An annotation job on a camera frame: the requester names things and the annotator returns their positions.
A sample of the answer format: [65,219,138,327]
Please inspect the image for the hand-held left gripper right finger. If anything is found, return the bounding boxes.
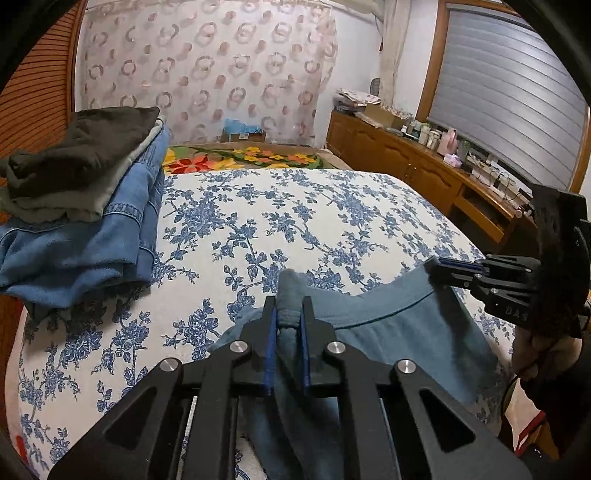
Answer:
[300,296,534,480]

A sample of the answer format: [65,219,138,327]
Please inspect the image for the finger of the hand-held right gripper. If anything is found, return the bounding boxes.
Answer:
[436,257,485,273]
[424,258,490,294]

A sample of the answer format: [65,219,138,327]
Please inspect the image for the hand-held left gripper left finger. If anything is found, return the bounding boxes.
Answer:
[46,298,280,480]

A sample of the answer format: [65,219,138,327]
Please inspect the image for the blue-grey t-shirt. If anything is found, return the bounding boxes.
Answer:
[210,268,502,480]

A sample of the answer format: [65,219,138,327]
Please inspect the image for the person's right forearm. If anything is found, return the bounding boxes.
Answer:
[531,342,591,467]

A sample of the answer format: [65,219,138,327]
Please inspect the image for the person's right hand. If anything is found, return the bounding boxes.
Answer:
[512,318,580,393]

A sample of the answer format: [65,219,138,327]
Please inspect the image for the white power strip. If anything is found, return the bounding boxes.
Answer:
[464,154,532,204]

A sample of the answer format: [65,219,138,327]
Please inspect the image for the pink toiletry item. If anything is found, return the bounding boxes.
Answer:
[438,128,463,167]

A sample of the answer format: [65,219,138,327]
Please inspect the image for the wooden sideboard cabinet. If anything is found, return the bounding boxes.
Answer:
[325,110,541,245]

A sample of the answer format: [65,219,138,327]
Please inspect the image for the white blue floral quilt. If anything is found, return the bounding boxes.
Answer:
[18,168,518,480]

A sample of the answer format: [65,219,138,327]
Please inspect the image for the row of white bottles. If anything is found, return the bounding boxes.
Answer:
[401,117,444,149]

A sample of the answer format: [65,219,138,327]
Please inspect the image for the open cardboard box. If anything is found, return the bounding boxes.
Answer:
[362,104,407,130]

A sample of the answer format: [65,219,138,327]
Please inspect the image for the brown flowered blanket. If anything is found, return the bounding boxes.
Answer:
[163,144,345,175]

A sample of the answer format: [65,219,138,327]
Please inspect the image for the folded blue jeans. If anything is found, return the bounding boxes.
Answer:
[0,121,172,298]

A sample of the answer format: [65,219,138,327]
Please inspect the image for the labelled flat cardboard box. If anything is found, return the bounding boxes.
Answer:
[222,129,267,144]

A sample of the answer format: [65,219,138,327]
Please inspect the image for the blue plastic bag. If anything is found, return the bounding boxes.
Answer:
[222,118,264,136]

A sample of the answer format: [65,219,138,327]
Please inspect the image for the sheer white window curtain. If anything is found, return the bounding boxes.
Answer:
[379,0,419,109]

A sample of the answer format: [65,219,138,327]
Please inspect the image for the folded grey-green garment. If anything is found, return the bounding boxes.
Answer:
[0,117,164,222]

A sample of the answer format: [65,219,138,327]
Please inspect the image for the folded dark brown garment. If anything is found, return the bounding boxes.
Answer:
[0,107,161,199]

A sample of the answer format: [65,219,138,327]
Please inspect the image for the circle-patterned curtain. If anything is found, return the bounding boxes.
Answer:
[76,0,340,147]

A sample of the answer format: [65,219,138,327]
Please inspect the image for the wooden louvered wardrobe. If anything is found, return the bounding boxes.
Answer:
[0,0,88,160]

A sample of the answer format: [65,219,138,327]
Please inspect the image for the wooden window frame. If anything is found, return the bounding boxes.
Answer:
[416,0,591,195]

